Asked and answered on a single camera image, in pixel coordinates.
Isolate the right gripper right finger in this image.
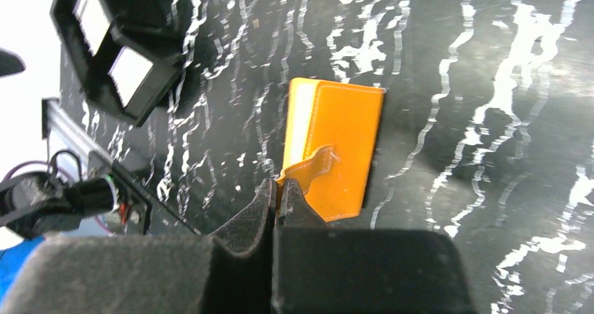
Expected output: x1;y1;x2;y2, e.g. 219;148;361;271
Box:
271;179;476;313

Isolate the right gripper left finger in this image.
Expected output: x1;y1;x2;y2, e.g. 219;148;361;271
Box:
1;179;277;313

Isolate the orange card holder wallet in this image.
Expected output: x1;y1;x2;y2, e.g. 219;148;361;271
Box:
277;78;386;222

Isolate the black card tray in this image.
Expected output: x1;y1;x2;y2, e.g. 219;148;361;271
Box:
50;0;182;126

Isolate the white card stack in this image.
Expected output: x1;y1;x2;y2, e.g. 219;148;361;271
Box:
108;47;153;107
74;0;110;56

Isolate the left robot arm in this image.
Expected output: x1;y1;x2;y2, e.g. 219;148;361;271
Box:
1;149;123;250

